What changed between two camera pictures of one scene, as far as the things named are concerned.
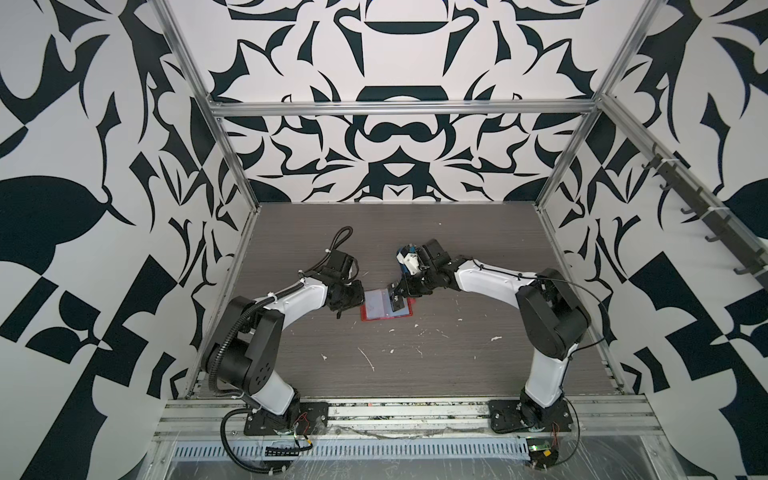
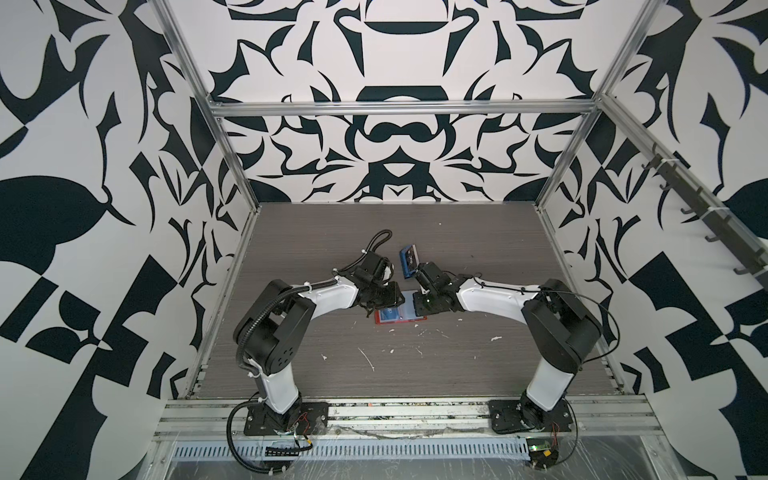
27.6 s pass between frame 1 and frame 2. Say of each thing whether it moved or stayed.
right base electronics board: stayed
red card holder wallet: moved
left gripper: moved
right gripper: moved
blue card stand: stayed
